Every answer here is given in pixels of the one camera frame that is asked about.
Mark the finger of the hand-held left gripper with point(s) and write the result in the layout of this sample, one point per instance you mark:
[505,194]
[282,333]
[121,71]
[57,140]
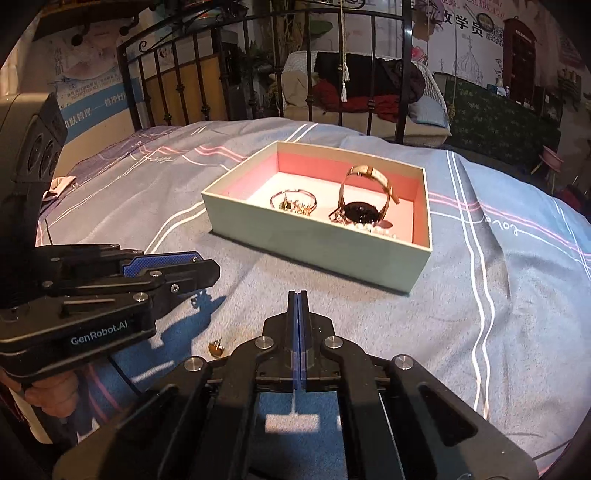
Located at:
[194,274]
[157,262]

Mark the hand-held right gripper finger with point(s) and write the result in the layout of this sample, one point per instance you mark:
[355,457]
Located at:
[303,332]
[296,332]

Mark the gold earring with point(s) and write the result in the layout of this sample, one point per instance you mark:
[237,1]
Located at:
[216,347]

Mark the pale green box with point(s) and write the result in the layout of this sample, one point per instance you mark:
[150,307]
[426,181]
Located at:
[300,240]

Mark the gold charm bangle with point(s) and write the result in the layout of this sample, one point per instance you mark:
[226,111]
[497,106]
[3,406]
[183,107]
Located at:
[295,207]

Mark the person's left hand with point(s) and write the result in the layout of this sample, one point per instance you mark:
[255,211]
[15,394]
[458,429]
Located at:
[51,397]

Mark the white crumpled cloth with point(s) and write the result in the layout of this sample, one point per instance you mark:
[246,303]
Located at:
[60,187]

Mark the red garment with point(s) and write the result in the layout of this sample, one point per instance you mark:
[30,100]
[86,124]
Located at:
[364,104]

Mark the grey-blue cushion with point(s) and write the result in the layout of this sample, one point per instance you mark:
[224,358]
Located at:
[429,113]

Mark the black garment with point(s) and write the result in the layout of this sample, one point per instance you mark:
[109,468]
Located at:
[369,74]

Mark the white wicker swing chair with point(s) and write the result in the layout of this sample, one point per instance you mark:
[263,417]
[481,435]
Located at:
[436,92]

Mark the green floral counter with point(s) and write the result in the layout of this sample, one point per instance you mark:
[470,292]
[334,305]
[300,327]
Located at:
[498,115]

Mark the pink stool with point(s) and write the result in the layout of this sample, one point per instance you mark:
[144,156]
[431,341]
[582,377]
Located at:
[549,159]

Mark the red booth-shaped cabinet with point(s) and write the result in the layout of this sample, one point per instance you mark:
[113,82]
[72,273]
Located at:
[519,55]

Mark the blue and white wall poster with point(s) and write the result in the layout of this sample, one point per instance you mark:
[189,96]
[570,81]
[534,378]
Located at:
[92,92]

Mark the dark wall shelf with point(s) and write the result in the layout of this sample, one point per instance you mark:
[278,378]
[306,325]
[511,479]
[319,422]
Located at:
[55,21]

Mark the black metal bed frame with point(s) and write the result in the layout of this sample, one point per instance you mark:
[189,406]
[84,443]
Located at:
[407,69]

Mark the large red-lettered wall poster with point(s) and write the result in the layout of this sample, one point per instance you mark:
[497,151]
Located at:
[457,41]

